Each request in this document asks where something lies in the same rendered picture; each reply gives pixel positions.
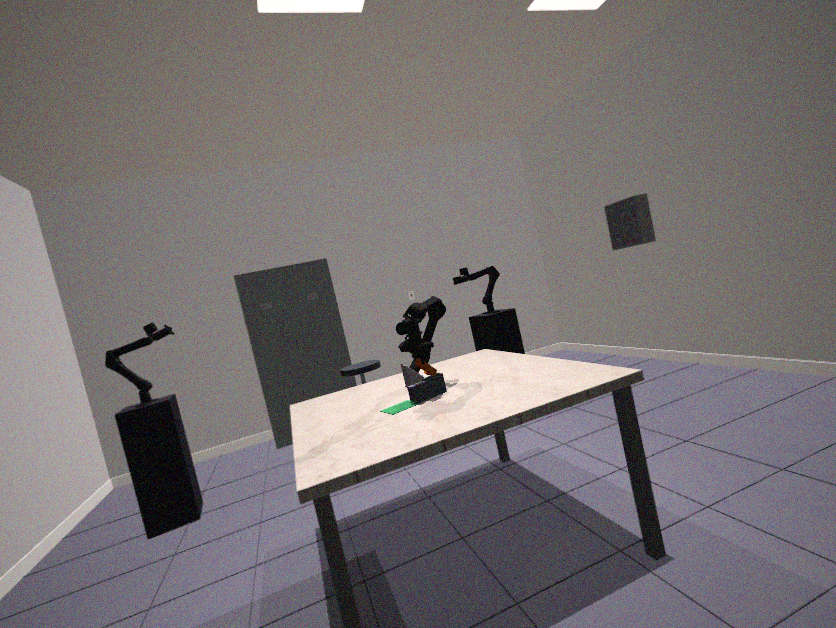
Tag orange l-shaped part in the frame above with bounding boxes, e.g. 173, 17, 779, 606
414, 358, 437, 376

